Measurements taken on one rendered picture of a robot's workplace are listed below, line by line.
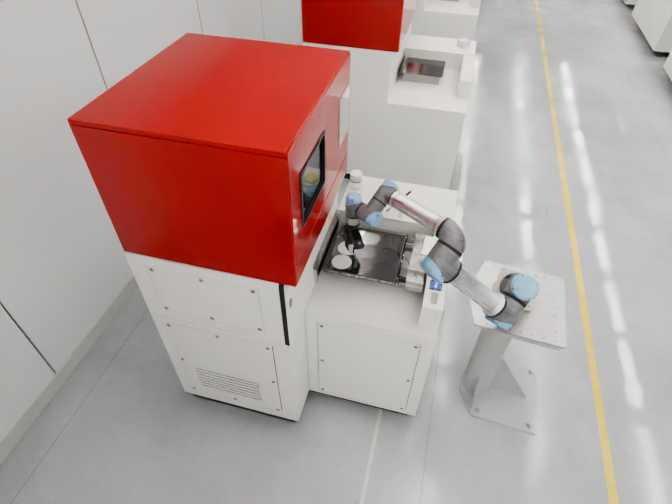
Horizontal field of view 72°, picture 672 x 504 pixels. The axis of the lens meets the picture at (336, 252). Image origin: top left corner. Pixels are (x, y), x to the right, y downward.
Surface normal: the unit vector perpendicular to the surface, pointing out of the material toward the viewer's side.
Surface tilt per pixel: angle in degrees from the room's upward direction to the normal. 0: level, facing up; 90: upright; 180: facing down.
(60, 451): 0
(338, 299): 0
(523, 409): 0
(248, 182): 90
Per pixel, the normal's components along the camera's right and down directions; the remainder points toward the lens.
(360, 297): 0.01, -0.71
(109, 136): -0.25, 0.68
